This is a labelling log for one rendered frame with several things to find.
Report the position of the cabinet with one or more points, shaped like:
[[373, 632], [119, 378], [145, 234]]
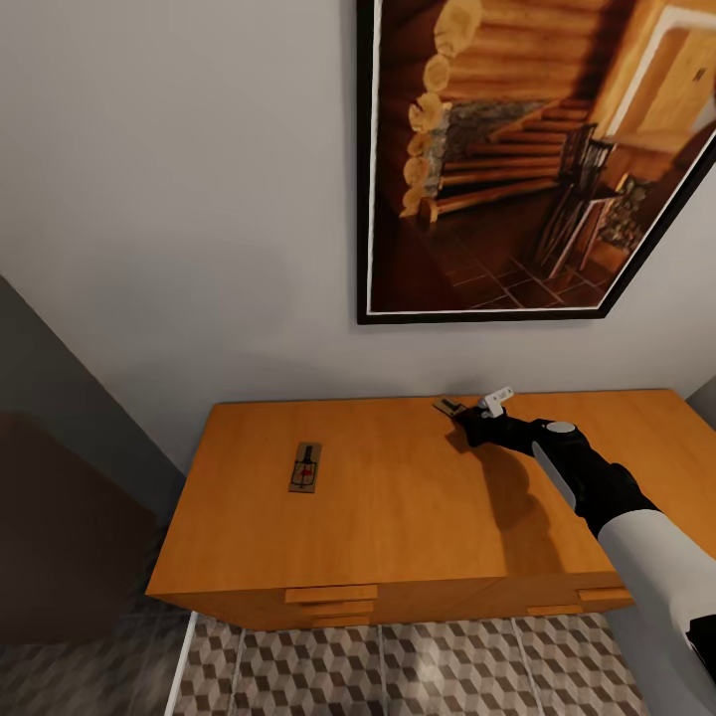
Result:
[[410, 524]]

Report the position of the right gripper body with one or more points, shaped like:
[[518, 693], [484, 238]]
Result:
[[489, 430]]

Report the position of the picture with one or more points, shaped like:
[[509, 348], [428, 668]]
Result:
[[521, 159]]

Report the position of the door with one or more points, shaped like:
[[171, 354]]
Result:
[[86, 500]]

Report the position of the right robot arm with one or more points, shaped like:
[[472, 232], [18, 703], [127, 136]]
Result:
[[671, 578]]

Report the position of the mousetrap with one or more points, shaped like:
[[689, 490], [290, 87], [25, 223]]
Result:
[[453, 408], [305, 467]]

